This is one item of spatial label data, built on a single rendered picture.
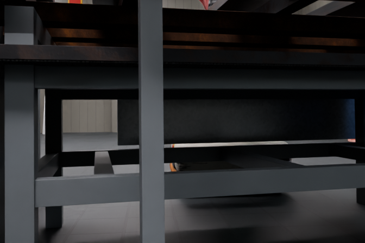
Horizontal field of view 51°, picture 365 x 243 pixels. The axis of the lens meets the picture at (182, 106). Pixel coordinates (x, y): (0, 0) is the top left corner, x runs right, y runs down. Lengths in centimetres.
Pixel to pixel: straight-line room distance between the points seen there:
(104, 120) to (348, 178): 881
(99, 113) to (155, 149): 904
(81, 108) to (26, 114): 888
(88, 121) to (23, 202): 886
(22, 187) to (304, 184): 68
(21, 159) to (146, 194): 33
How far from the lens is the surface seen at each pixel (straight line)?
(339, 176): 112
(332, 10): 162
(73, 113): 982
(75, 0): 151
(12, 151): 92
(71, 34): 127
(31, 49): 86
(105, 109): 970
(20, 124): 91
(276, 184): 103
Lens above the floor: 43
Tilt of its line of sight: 1 degrees up
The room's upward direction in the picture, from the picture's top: 1 degrees counter-clockwise
